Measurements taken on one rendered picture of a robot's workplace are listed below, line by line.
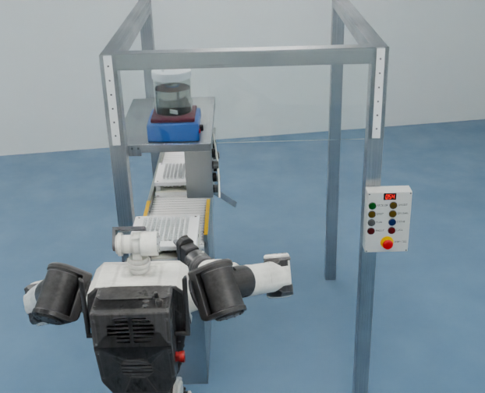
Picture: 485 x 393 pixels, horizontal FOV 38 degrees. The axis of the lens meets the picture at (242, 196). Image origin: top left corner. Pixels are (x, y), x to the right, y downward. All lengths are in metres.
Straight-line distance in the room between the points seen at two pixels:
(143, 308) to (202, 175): 1.09
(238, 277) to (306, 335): 1.90
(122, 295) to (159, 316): 0.13
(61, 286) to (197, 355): 1.54
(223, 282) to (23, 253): 3.04
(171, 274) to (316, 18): 4.62
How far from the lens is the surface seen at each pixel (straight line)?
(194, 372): 3.48
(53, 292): 1.96
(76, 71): 6.25
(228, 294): 1.90
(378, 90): 2.65
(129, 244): 1.90
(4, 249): 4.93
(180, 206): 3.27
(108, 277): 1.95
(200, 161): 2.77
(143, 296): 1.85
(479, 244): 4.81
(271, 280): 2.03
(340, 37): 3.73
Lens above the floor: 2.24
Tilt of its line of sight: 25 degrees down
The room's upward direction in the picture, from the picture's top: 2 degrees counter-clockwise
